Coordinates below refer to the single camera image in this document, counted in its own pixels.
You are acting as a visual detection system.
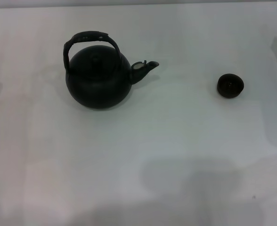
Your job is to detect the black round teapot with handle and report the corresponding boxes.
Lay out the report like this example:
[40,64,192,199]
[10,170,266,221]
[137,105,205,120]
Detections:
[63,31,160,110]

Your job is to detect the small dark brown teacup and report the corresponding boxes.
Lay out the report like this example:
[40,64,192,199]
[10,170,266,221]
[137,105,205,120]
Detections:
[217,73,245,99]

